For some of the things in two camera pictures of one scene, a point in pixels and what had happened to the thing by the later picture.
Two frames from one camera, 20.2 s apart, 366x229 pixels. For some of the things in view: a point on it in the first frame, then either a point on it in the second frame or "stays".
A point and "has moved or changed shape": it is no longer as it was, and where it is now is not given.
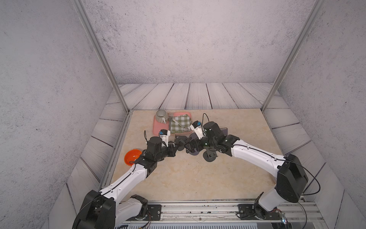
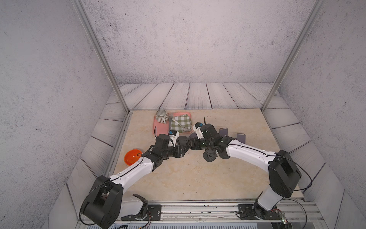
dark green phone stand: x=180 y=141 has moved or changed shape
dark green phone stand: x=209 y=155 stays
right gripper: x=197 y=141 stays
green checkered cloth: x=184 y=120 stays
